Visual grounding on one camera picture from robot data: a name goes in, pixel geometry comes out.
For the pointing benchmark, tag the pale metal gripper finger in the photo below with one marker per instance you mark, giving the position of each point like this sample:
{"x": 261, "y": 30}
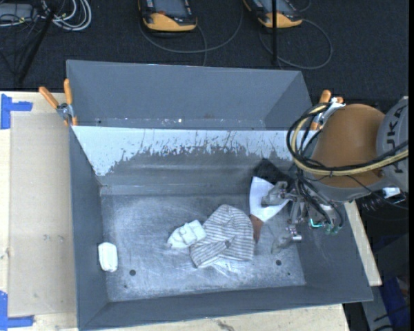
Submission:
{"x": 285, "y": 240}
{"x": 273, "y": 196}

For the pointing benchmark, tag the red-brown flat block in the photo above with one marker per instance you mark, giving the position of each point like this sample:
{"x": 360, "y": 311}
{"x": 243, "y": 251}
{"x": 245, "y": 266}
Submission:
{"x": 257, "y": 228}

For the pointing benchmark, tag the striped grey and white cloth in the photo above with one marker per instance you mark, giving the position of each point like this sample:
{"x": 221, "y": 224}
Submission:
{"x": 233, "y": 231}

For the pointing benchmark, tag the white crumpled toy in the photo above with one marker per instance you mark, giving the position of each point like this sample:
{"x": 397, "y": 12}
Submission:
{"x": 187, "y": 234}

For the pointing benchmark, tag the grey metal bin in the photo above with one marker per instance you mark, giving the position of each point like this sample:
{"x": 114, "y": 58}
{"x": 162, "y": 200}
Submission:
{"x": 179, "y": 95}

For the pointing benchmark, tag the white rounded block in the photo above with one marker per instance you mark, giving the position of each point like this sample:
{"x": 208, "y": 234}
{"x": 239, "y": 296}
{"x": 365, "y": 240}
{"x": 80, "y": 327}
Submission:
{"x": 107, "y": 257}

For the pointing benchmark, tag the pale cardboard board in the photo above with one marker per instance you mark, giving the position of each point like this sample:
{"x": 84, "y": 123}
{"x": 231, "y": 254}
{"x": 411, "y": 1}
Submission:
{"x": 38, "y": 202}

